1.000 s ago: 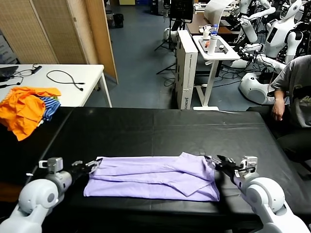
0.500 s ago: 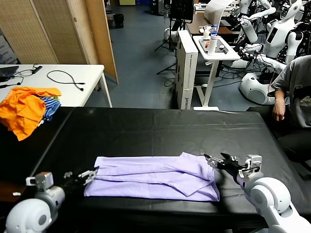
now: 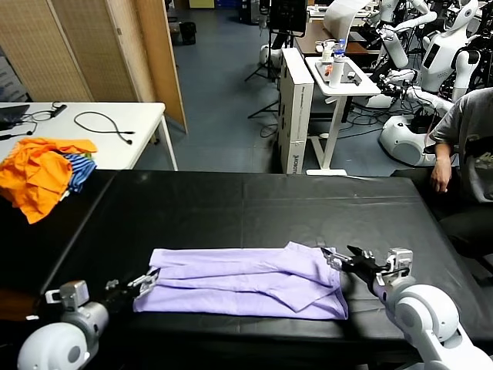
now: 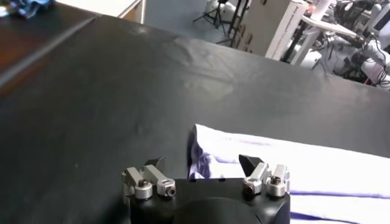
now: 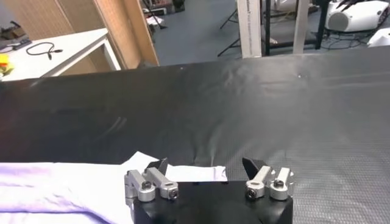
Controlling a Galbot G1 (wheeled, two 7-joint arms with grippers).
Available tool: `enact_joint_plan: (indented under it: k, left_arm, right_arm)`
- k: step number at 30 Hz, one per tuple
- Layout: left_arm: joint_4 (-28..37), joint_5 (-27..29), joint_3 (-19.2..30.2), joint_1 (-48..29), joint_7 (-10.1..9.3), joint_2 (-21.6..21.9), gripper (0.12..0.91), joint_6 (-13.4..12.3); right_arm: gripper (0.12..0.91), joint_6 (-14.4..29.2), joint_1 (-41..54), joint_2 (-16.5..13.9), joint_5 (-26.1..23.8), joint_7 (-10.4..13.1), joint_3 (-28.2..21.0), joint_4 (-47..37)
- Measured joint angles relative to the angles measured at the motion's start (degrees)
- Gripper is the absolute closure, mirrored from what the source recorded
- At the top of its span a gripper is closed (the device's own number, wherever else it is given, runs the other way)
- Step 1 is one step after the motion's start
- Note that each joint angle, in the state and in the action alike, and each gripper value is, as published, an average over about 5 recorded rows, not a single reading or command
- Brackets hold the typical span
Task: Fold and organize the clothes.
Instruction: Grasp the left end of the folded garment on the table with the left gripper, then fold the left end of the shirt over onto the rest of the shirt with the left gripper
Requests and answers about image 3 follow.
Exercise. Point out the tall white cardboard box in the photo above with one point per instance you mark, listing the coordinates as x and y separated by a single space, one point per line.
296 115

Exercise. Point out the white standing desk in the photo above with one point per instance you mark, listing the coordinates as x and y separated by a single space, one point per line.
335 115

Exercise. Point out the orange garment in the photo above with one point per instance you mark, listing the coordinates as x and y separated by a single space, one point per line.
34 177

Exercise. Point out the person hand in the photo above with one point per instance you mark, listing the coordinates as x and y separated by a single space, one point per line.
441 177

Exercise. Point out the black monitor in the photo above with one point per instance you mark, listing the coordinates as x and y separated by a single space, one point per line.
287 15

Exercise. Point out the white storage box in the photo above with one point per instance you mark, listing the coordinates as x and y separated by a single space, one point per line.
7 83

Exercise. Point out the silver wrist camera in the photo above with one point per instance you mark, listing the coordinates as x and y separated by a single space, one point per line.
73 291
400 260

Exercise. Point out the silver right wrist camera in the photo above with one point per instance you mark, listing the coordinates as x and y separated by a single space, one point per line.
400 260

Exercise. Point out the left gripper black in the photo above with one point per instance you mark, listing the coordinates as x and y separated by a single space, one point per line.
119 297

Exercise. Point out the clear water bottle blue cap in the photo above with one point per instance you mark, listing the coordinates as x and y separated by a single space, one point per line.
339 48

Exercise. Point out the person forearm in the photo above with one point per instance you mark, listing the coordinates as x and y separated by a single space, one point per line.
443 154

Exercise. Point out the grey tray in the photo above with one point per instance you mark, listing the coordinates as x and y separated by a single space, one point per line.
348 68

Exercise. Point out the white bottle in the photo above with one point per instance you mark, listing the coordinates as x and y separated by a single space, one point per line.
335 75

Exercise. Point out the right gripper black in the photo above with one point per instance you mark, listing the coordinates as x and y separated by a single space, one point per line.
362 268

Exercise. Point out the black laptop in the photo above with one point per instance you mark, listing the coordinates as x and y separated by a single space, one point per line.
11 115

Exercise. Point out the black tripod stand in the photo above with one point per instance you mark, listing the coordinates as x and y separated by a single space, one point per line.
274 50

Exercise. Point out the black trash bin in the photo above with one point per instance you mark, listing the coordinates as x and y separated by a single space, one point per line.
188 34

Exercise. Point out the black person trousers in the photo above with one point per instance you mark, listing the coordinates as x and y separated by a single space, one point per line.
470 231

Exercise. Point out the seated person in grey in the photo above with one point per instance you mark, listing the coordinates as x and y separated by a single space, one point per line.
462 115

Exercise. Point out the brown wooden desk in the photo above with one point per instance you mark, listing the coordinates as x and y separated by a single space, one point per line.
308 38

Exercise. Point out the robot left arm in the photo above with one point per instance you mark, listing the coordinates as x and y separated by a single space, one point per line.
58 343

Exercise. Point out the white curved plastic shell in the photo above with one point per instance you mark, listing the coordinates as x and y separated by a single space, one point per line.
339 15

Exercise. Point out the white mug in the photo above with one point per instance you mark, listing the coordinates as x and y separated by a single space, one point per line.
319 47

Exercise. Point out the wooden folding screen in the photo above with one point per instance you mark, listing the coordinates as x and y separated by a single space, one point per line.
77 50

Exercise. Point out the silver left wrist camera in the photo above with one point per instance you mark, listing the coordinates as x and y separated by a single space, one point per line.
73 291

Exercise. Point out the blue striped garment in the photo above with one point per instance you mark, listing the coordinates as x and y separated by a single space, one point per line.
82 169

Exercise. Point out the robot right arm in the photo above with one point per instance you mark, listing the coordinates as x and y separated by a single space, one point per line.
420 312

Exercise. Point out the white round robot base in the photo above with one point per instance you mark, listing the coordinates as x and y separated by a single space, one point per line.
400 138

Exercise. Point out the white humanoid robot black joints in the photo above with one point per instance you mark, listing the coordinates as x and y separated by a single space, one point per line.
439 58

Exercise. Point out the white table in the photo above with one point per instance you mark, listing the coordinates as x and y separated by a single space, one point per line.
146 115

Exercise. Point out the black plastic table cover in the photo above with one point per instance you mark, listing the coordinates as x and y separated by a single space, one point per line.
269 212

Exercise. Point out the lavender t-shirt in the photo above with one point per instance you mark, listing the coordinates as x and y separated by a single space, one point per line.
239 285

